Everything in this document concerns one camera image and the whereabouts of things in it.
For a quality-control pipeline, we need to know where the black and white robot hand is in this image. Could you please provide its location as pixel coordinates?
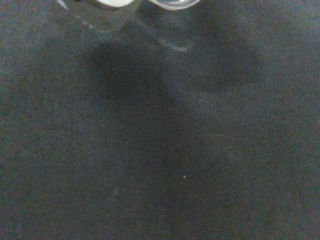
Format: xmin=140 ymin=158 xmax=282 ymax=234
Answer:
xmin=96 ymin=0 xmax=135 ymax=8

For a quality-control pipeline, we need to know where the black table cloth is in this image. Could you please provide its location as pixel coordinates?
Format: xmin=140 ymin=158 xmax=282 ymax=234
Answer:
xmin=0 ymin=0 xmax=320 ymax=240

